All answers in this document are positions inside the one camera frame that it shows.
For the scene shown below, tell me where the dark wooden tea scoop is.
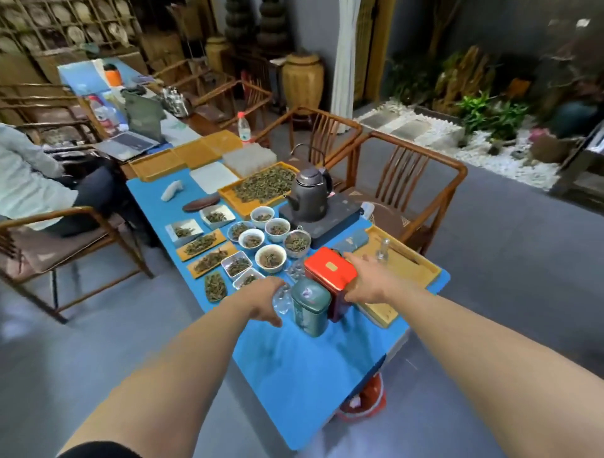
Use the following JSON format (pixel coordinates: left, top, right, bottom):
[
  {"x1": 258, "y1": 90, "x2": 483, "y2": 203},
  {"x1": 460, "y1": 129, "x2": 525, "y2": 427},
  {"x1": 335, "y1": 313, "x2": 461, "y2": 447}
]
[{"x1": 182, "y1": 194, "x2": 221, "y2": 212}]

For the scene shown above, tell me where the person's right forearm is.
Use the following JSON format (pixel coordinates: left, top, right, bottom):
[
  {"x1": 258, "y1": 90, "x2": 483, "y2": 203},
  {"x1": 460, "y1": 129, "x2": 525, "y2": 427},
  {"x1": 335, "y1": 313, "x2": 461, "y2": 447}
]
[{"x1": 384, "y1": 278, "x2": 604, "y2": 458}]

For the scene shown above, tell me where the dark grey kettle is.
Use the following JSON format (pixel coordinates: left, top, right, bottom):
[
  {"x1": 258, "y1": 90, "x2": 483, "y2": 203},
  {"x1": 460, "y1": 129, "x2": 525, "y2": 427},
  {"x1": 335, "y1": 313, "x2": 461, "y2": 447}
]
[{"x1": 285, "y1": 167, "x2": 334, "y2": 223}]

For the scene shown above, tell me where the slatted bamboo tea tray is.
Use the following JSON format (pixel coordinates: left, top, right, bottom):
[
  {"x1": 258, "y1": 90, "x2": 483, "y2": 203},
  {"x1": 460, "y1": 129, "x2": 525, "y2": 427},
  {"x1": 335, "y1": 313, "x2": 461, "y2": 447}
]
[{"x1": 350, "y1": 225, "x2": 442, "y2": 329}]

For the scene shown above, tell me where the green potted plant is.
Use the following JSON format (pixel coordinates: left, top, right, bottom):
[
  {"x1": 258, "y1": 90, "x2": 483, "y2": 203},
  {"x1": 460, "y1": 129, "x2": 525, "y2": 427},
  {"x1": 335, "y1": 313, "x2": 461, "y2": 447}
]
[{"x1": 455, "y1": 91, "x2": 529, "y2": 142}]

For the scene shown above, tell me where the green leaf-shaped tea dish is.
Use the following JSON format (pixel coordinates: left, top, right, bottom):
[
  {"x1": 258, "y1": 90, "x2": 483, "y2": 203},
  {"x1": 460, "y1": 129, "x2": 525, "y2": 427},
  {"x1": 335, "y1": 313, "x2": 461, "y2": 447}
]
[{"x1": 204, "y1": 270, "x2": 228, "y2": 303}]

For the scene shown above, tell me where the dark stacked vase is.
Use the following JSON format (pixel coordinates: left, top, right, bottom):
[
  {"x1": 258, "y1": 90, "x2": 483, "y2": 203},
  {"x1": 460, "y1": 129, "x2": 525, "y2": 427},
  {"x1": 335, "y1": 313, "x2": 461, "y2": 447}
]
[
  {"x1": 257, "y1": 0, "x2": 289, "y2": 53},
  {"x1": 224, "y1": 0, "x2": 256, "y2": 49}
]

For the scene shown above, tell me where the metal strainer with tea leaves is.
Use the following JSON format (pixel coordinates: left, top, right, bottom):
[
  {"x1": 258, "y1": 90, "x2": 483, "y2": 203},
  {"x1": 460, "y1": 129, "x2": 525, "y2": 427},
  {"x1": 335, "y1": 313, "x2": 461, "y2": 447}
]
[{"x1": 284, "y1": 229, "x2": 312, "y2": 259}]

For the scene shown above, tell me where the empty bamboo tray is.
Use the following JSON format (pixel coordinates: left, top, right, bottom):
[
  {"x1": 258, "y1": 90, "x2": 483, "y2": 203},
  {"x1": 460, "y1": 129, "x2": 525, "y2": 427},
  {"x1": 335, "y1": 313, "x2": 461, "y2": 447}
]
[
  {"x1": 172, "y1": 139, "x2": 223, "y2": 170},
  {"x1": 200, "y1": 129, "x2": 244, "y2": 157},
  {"x1": 128, "y1": 148, "x2": 187, "y2": 183}
]

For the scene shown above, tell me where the blue-rimmed bowl with tea leaves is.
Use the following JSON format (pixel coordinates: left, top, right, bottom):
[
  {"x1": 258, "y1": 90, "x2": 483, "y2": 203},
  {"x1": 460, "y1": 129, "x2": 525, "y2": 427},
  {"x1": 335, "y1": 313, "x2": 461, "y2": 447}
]
[{"x1": 227, "y1": 220, "x2": 256, "y2": 243}]

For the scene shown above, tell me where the person's left forearm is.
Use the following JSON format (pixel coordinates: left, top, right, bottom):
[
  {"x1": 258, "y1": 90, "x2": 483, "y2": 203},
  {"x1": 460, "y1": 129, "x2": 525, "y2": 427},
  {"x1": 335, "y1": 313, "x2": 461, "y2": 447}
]
[{"x1": 56, "y1": 296, "x2": 258, "y2": 458}]

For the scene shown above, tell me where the person's right hand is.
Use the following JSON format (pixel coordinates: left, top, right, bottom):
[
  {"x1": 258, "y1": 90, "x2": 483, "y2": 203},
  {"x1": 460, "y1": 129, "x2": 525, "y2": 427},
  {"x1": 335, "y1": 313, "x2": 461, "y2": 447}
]
[{"x1": 342, "y1": 252, "x2": 405, "y2": 305}]

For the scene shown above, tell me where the person's left hand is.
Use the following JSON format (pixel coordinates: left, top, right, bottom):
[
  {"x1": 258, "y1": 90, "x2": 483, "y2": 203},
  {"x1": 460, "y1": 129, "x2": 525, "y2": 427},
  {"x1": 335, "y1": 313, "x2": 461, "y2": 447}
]
[{"x1": 234, "y1": 276, "x2": 289, "y2": 329}]

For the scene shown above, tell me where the wooden armchair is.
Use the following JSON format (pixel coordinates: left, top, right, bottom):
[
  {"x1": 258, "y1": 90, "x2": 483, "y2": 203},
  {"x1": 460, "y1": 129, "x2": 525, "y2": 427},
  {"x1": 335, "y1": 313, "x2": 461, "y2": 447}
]
[
  {"x1": 325, "y1": 131, "x2": 469, "y2": 256},
  {"x1": 191, "y1": 70, "x2": 274, "y2": 142},
  {"x1": 254, "y1": 106, "x2": 363, "y2": 167},
  {"x1": 0, "y1": 206, "x2": 155, "y2": 325},
  {"x1": 0, "y1": 82, "x2": 103, "y2": 148}
]

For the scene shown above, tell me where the large bamboo tray of tea leaves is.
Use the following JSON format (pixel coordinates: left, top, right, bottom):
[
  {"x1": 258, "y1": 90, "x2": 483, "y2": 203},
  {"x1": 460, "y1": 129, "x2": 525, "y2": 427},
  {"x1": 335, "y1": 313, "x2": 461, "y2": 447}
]
[{"x1": 217, "y1": 161, "x2": 301, "y2": 219}]

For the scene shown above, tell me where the flat bamboo plate with tea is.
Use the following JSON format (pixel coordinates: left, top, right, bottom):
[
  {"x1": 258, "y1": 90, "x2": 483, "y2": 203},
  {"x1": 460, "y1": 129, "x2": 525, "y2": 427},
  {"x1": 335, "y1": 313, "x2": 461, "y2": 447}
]
[
  {"x1": 176, "y1": 229, "x2": 227, "y2": 262},
  {"x1": 186, "y1": 241, "x2": 238, "y2": 279}
]

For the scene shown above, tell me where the red tea tin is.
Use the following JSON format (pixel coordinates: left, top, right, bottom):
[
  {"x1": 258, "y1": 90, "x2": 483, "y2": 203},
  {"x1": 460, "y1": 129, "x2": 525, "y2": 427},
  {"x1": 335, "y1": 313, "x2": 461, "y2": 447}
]
[{"x1": 304, "y1": 246, "x2": 358, "y2": 323}]

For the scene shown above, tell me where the silver kettle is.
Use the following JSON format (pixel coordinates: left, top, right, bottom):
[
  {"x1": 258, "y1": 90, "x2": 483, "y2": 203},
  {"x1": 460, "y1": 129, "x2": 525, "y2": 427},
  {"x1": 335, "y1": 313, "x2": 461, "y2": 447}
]
[{"x1": 162, "y1": 87, "x2": 190, "y2": 119}]

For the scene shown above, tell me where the grey laptop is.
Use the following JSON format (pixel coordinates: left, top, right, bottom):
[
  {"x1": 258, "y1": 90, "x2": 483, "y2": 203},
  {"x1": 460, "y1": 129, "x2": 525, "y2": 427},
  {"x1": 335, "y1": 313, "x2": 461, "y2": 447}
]
[{"x1": 94, "y1": 92, "x2": 167, "y2": 163}]

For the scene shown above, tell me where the bed of white pebbles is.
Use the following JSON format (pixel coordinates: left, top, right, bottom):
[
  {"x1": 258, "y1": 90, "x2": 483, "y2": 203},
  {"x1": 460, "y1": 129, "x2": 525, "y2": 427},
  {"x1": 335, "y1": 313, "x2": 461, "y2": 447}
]
[{"x1": 354, "y1": 99, "x2": 562, "y2": 192}]

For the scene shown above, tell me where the blue table mat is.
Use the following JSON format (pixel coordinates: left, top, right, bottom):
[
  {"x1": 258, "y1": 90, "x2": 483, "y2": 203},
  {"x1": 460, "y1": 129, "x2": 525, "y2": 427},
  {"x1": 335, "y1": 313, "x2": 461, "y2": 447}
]
[{"x1": 126, "y1": 163, "x2": 452, "y2": 452}]

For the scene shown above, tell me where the large woven jar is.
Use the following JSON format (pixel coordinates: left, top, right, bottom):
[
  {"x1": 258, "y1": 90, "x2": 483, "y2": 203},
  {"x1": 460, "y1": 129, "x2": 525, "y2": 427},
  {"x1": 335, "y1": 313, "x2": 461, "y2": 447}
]
[{"x1": 282, "y1": 51, "x2": 325, "y2": 117}]

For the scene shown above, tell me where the green tea tin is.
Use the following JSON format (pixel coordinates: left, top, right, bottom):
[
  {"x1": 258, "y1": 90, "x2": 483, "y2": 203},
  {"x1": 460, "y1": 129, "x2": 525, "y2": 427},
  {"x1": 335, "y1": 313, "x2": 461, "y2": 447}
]
[{"x1": 291, "y1": 277, "x2": 332, "y2": 338}]

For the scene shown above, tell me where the shelf of round tea cakes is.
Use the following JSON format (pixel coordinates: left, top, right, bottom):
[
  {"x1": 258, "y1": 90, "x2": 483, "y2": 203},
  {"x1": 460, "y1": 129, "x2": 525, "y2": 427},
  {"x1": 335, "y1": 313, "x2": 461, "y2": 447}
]
[{"x1": 0, "y1": 0, "x2": 143, "y2": 53}]

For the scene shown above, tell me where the white square dish with tea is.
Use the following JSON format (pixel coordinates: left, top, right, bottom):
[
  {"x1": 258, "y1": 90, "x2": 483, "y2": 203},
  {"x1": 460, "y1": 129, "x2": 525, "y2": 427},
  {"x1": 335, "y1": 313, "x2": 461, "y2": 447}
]
[
  {"x1": 220, "y1": 250, "x2": 254, "y2": 279},
  {"x1": 232, "y1": 267, "x2": 265, "y2": 290},
  {"x1": 165, "y1": 218, "x2": 205, "y2": 247},
  {"x1": 199, "y1": 204, "x2": 236, "y2": 231}
]

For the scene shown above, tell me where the white curtain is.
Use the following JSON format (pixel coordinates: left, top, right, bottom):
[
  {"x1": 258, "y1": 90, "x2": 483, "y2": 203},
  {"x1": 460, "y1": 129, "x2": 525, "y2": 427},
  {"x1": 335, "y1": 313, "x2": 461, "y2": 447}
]
[{"x1": 330, "y1": 0, "x2": 362, "y2": 134}]

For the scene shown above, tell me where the small woven jar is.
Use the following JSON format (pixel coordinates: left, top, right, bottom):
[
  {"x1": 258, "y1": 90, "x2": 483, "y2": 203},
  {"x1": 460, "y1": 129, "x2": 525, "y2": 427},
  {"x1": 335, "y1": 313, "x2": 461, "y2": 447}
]
[{"x1": 205, "y1": 36, "x2": 231, "y2": 72}]

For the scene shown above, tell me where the large white bowl with tea leaves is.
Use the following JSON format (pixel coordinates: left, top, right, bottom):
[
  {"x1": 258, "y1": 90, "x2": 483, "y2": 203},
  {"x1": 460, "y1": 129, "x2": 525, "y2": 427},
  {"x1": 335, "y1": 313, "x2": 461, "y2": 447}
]
[{"x1": 255, "y1": 244, "x2": 288, "y2": 275}]

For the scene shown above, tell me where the clear bottle with red label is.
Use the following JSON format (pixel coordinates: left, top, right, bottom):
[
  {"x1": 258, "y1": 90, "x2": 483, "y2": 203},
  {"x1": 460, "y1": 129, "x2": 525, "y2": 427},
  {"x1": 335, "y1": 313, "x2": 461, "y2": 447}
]
[{"x1": 88, "y1": 94, "x2": 112, "y2": 131}]

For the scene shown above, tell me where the red waste bin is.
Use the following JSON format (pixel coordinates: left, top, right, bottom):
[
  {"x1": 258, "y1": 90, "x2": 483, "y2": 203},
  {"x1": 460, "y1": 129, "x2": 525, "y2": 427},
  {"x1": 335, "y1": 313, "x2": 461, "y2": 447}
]
[{"x1": 336, "y1": 372, "x2": 388, "y2": 422}]

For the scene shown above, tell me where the black induction cooker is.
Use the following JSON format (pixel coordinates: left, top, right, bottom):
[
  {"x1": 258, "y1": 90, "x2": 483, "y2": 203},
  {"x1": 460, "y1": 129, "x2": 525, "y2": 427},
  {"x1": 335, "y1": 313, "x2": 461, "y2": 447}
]
[{"x1": 278, "y1": 191, "x2": 365, "y2": 251}]

